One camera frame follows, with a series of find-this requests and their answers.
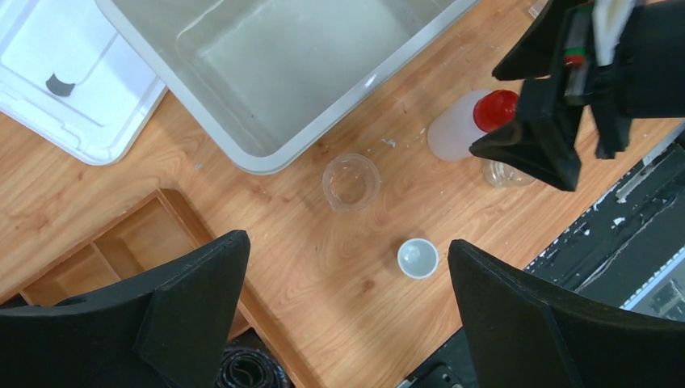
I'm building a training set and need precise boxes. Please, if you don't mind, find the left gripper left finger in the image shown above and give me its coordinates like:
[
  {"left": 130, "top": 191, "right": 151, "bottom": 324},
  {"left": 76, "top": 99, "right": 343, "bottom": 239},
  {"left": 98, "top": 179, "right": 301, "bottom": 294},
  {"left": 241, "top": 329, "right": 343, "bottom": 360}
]
[{"left": 1, "top": 230, "right": 250, "bottom": 387}]

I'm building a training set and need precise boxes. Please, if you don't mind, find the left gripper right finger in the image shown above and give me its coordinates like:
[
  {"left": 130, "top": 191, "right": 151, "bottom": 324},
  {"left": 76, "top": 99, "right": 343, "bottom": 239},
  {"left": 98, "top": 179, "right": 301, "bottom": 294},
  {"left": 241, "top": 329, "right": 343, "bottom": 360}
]
[{"left": 448, "top": 239, "right": 684, "bottom": 387}]

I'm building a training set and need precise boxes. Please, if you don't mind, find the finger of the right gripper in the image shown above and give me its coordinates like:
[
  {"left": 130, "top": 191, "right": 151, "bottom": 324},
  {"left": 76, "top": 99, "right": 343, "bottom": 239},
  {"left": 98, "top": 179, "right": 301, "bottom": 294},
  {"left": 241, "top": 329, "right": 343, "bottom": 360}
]
[
  {"left": 469, "top": 78, "right": 582, "bottom": 192},
  {"left": 492, "top": 0, "right": 570, "bottom": 81}
]

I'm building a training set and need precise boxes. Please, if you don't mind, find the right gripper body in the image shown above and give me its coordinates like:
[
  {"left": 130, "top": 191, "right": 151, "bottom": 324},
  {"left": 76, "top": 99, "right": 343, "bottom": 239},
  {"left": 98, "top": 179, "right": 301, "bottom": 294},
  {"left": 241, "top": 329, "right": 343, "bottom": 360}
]
[{"left": 556, "top": 1, "right": 684, "bottom": 160}]

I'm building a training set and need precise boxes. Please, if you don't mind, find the wash bottle red cap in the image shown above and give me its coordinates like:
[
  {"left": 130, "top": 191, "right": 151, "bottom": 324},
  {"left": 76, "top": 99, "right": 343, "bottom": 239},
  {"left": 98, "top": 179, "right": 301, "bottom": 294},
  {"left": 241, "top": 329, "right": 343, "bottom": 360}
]
[{"left": 427, "top": 89, "right": 521, "bottom": 162}]

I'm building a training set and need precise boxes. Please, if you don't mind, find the small glass jar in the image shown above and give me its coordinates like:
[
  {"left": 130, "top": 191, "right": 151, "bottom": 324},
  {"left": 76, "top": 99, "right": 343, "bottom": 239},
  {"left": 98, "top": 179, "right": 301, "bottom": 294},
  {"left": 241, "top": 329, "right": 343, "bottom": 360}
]
[{"left": 481, "top": 159, "right": 535, "bottom": 188}]

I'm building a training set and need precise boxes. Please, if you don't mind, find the small white cup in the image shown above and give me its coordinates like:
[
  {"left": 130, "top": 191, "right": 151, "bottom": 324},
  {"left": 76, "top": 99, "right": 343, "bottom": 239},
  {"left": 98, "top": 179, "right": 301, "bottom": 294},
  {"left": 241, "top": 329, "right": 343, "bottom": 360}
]
[{"left": 397, "top": 238, "right": 439, "bottom": 280}]

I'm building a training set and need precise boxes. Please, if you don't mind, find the clear glass beaker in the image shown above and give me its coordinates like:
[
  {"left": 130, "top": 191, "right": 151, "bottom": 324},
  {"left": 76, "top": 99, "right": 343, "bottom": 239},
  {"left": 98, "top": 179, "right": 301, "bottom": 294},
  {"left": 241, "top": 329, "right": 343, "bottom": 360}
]
[{"left": 322, "top": 154, "right": 380, "bottom": 212}]

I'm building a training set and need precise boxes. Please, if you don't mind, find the wooden organizer tray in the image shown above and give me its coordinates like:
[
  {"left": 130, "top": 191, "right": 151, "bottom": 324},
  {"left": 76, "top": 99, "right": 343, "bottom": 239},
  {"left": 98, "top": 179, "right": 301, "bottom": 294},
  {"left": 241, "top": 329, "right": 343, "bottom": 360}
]
[{"left": 1, "top": 188, "right": 294, "bottom": 387}]

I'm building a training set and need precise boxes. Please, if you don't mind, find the beige plastic bin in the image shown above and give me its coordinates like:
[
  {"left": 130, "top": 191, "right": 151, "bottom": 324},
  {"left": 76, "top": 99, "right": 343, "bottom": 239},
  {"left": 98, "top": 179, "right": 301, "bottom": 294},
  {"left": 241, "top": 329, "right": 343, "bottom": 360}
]
[{"left": 98, "top": 0, "right": 473, "bottom": 175}]

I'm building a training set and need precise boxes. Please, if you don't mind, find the white bin lid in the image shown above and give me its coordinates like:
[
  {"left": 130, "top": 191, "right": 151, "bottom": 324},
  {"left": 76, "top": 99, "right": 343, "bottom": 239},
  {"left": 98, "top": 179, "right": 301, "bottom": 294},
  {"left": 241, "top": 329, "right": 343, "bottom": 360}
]
[{"left": 1, "top": 1, "right": 167, "bottom": 166}]

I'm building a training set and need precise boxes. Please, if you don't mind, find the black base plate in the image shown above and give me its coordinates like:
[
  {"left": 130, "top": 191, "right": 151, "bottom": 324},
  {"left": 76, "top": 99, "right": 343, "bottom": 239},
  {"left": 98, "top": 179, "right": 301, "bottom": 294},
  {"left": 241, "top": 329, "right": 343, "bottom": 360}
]
[{"left": 403, "top": 136, "right": 684, "bottom": 387}]

